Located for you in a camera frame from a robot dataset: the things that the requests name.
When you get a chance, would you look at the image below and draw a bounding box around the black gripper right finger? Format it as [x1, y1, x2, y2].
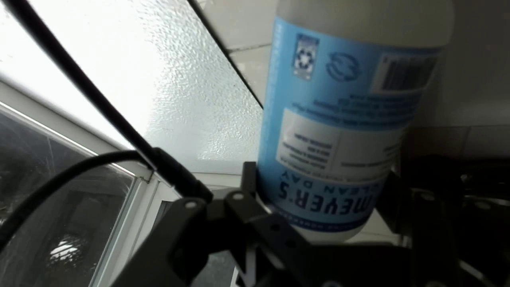
[381, 154, 510, 287]

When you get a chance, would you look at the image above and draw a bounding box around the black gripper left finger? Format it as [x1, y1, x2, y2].
[112, 161, 332, 287]

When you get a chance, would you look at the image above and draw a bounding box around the blue label soap dispenser bottle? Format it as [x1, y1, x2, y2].
[257, 0, 456, 244]

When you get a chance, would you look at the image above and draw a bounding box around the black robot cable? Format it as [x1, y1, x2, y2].
[0, 0, 215, 252]

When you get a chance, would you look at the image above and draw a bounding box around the white window frame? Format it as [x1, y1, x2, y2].
[0, 78, 164, 287]

